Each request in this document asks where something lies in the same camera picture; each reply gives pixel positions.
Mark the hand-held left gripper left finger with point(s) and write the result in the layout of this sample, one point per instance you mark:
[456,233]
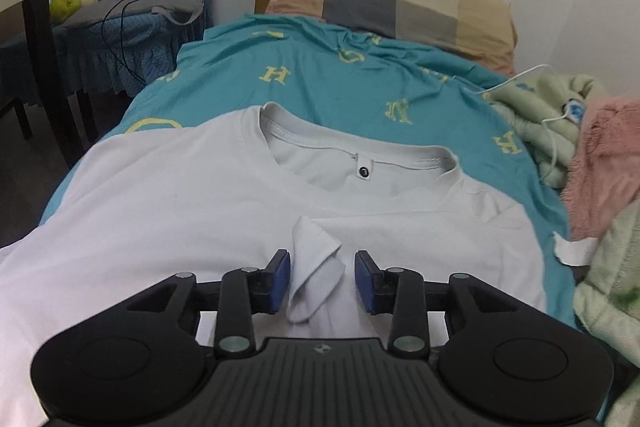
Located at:
[280,279]

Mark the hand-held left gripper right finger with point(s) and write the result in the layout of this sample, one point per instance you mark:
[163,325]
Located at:
[364,279]

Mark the white t-shirt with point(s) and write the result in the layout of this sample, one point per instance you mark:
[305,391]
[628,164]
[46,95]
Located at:
[150,207]

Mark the teal printed bed sheet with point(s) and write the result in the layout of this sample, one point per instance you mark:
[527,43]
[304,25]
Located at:
[320,82]

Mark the small white cloth piece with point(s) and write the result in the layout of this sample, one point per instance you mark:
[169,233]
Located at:
[575,252]

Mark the green plush blanket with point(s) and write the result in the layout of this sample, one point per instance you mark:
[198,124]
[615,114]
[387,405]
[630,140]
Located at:
[615,287]

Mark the pink plush blanket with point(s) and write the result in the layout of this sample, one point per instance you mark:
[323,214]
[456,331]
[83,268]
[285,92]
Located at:
[610,157]

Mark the yellow-green plush toy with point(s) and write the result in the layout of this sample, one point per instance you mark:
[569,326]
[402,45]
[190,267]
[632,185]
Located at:
[65,6]

